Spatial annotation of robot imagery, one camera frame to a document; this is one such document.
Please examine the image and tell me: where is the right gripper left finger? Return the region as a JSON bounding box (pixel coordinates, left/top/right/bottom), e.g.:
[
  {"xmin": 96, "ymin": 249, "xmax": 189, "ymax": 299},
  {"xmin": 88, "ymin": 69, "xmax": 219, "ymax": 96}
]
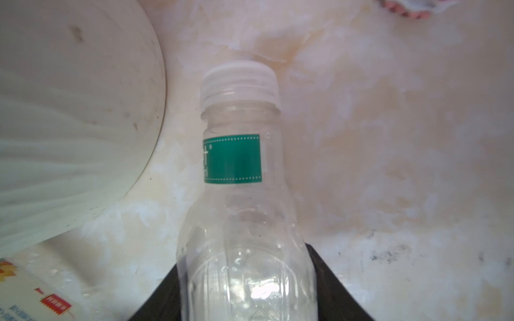
[{"xmin": 129, "ymin": 265, "xmax": 181, "ymax": 321}]

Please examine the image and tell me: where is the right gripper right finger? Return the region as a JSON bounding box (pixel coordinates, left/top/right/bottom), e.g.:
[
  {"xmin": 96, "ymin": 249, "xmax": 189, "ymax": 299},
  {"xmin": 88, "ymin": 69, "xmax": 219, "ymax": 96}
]
[{"xmin": 306, "ymin": 244, "xmax": 373, "ymax": 321}]

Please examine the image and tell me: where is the clear bottle green cap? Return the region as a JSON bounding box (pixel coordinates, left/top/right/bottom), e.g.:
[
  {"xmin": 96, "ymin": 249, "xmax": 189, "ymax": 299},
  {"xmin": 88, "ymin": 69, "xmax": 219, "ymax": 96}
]
[{"xmin": 176, "ymin": 60, "xmax": 318, "ymax": 320}]

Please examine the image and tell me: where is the white woven waste bin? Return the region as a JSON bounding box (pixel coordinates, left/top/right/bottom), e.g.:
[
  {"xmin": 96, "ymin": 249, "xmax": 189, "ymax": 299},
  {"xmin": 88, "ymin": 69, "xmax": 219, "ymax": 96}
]
[{"xmin": 1, "ymin": 1, "xmax": 166, "ymax": 257}]

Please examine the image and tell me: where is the clear bottle green red label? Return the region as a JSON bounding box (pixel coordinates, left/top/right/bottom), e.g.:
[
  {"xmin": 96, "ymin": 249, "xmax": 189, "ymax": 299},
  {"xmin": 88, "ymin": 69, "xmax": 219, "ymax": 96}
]
[{"xmin": 1, "ymin": 258, "xmax": 90, "ymax": 321}]

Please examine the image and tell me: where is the pink white toy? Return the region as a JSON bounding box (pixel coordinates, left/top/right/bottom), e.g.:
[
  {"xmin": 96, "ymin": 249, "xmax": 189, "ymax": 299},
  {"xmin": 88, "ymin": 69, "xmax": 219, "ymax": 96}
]
[{"xmin": 378, "ymin": 0, "xmax": 460, "ymax": 20}]

